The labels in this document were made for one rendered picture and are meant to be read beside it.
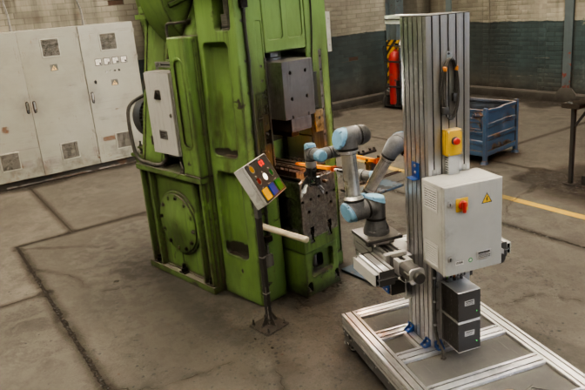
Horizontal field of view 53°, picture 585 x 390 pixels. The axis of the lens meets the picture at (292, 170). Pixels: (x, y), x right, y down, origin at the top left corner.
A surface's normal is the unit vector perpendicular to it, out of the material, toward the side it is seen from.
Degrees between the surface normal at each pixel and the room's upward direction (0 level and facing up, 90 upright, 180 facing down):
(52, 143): 90
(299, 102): 90
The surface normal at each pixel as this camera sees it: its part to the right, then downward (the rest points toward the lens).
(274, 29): 0.70, 0.14
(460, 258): 0.32, 0.20
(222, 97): -0.71, 0.23
